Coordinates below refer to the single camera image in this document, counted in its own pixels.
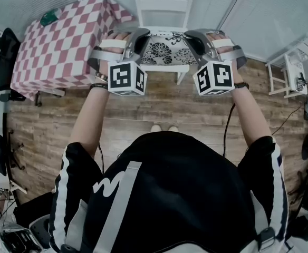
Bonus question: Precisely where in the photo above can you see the red checkered cloth table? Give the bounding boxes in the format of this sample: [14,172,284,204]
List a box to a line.
[10,0,137,102]

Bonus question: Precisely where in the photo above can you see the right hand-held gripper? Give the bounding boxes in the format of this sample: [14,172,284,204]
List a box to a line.
[184,28,248,96]

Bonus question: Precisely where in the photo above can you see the person's black shirt torso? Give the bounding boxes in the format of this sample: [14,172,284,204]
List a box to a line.
[48,130,290,253]

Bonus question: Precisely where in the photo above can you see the green fabric bundle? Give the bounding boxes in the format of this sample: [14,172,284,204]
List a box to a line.
[40,8,63,27]

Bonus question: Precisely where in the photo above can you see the round floral cushion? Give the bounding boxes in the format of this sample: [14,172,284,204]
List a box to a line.
[140,30,199,66]

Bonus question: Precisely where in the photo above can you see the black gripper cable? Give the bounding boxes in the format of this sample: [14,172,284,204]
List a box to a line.
[222,103,237,158]

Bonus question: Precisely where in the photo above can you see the black bag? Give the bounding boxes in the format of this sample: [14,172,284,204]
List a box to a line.
[13,192,55,230]

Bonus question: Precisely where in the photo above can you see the black round stand base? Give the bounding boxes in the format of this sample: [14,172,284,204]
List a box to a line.
[301,133,308,161]

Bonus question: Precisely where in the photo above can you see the person's right forearm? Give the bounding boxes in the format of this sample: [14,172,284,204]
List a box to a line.
[230,87,274,147]

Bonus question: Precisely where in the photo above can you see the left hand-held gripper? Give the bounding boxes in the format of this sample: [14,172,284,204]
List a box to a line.
[87,27,151,96]

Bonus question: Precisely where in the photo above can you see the black mesh office chair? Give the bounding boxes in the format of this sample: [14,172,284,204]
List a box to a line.
[0,27,22,94]

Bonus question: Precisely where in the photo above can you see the person's right hand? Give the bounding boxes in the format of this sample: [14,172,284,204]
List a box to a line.
[206,32,227,43]

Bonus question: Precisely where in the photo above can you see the thin black floor cable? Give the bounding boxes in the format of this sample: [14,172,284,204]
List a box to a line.
[271,104,305,137]

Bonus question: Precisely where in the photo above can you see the grey harness strap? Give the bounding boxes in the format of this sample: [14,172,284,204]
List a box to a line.
[250,191,277,253]
[92,161,143,253]

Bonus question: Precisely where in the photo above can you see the person's left forearm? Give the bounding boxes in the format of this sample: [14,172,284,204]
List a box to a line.
[70,87,110,161]

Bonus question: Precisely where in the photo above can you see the beaded bracelet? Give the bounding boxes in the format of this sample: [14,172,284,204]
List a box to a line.
[94,71,109,83]

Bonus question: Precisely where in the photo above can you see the person's left hand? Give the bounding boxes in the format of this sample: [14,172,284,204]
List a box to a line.
[107,31,131,41]

